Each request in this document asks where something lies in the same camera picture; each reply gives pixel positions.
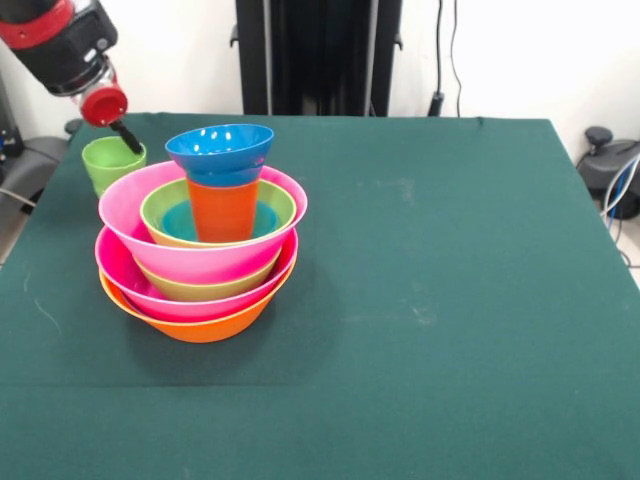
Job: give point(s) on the dark green tablecloth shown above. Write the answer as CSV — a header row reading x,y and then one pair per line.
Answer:
x,y
320,400

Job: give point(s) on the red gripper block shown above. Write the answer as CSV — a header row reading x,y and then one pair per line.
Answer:
x,y
105,106

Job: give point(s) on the dark blue plastic bowl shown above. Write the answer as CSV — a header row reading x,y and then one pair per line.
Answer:
x,y
220,150

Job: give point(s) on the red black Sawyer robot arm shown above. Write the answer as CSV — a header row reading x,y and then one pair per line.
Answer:
x,y
55,45

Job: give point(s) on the black office chair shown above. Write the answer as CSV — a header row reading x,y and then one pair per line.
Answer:
x,y
600,170
35,165

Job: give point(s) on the red plastic cup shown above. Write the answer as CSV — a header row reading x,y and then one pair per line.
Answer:
x,y
222,210

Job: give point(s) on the pink plastic bowl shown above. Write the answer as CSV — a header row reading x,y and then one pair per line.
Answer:
x,y
115,280
120,215

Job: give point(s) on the green plastic cup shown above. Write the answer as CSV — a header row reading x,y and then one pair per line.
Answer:
x,y
107,170

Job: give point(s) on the orange plastic bowl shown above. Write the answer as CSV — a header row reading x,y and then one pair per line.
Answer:
x,y
200,332

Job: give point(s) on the green plastic bowl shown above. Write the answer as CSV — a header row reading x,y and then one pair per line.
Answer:
x,y
155,210
210,290

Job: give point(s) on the light blue plastic bowl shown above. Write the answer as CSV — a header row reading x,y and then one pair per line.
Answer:
x,y
172,222

